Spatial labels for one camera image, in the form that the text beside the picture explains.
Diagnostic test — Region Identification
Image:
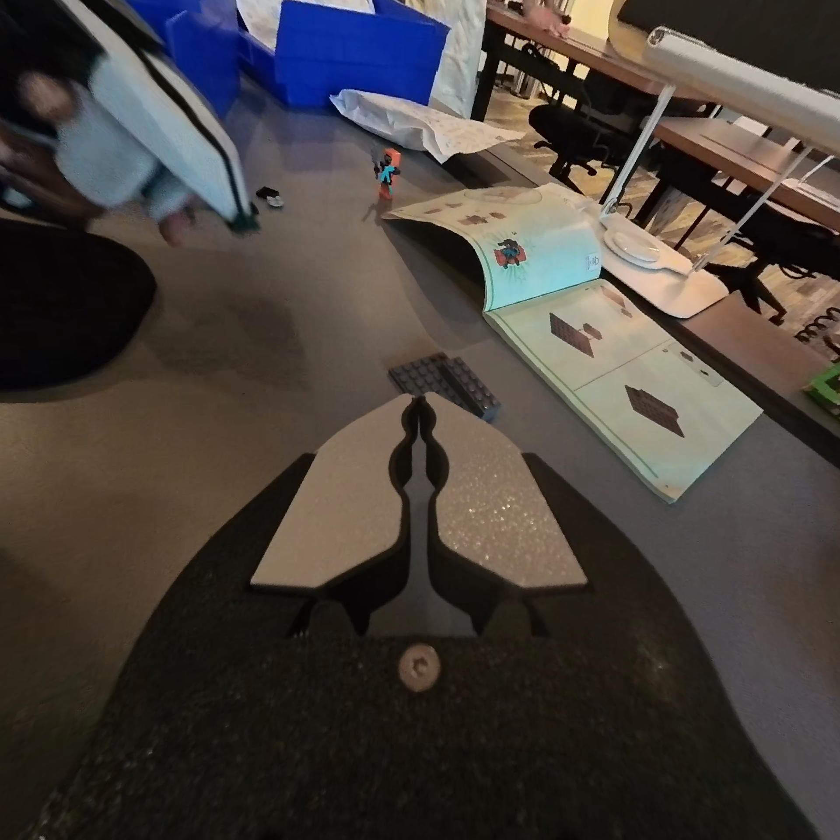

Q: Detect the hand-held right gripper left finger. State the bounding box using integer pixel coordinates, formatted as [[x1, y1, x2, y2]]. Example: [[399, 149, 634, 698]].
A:
[[251, 394, 421, 592]]

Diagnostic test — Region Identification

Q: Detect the black textured pad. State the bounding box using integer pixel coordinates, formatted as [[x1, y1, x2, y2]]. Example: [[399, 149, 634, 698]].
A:
[[0, 220, 158, 392]]

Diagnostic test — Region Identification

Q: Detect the dark desk with wooden edge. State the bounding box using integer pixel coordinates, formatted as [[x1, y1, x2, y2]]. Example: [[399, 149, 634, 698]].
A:
[[459, 144, 840, 473]]

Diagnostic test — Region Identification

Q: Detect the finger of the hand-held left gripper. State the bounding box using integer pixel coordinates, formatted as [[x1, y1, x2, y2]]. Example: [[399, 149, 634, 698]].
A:
[[59, 0, 261, 224], [88, 47, 249, 227]]

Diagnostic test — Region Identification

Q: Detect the orange toy brick model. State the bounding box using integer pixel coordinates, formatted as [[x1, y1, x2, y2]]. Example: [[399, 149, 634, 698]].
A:
[[374, 147, 403, 202]]

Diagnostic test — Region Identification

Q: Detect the white printed paper bag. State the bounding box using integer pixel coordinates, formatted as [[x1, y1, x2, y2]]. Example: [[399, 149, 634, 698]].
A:
[[235, 0, 378, 51], [330, 88, 527, 165]]

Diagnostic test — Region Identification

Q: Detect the grey desk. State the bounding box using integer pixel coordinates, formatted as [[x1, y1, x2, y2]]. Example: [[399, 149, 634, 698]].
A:
[[0, 66, 840, 840]]

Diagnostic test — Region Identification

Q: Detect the small grey toy brick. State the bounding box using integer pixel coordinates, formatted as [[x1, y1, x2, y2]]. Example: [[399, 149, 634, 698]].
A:
[[441, 357, 505, 423]]

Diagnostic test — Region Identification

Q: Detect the black coiled cable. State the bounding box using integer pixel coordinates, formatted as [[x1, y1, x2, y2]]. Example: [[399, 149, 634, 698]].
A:
[[796, 307, 840, 360]]

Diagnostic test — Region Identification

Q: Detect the dark grey toy base plate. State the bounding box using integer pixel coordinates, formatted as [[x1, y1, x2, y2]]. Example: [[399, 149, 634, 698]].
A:
[[387, 352, 505, 424]]

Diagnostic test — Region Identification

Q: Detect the wooden table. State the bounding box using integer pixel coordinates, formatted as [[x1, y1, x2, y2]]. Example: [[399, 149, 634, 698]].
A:
[[486, 0, 718, 122], [655, 117, 840, 232]]

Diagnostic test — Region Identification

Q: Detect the person's left hand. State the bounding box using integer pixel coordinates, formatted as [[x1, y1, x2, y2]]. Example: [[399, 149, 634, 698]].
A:
[[0, 121, 199, 249]]

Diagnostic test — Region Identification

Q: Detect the building instruction booklet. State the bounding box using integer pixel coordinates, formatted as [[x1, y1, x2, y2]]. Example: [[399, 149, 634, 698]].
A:
[[382, 184, 764, 505]]

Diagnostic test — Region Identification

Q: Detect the green toy set box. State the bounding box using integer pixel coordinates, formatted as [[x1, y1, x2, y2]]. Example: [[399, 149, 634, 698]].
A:
[[802, 361, 840, 421]]

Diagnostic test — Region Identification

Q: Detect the black panel with pale edge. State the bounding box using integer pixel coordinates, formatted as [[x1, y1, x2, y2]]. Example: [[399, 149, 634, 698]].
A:
[[607, 0, 840, 93]]

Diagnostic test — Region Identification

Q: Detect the black office chair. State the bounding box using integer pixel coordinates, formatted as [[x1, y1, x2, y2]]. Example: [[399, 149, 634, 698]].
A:
[[528, 101, 632, 196], [705, 233, 840, 329]]

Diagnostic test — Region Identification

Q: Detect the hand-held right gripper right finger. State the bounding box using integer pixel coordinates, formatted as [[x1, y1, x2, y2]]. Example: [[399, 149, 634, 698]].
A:
[[423, 392, 589, 592]]

